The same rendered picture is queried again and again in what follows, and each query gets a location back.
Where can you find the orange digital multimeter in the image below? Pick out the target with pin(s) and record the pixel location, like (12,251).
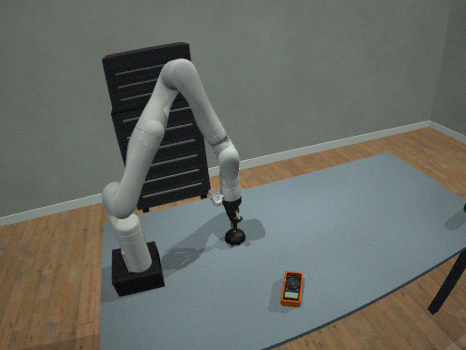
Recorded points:
(292,289)

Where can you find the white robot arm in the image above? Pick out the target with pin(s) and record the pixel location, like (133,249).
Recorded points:
(121,198)

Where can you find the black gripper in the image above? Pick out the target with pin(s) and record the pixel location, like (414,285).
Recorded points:
(233,212)

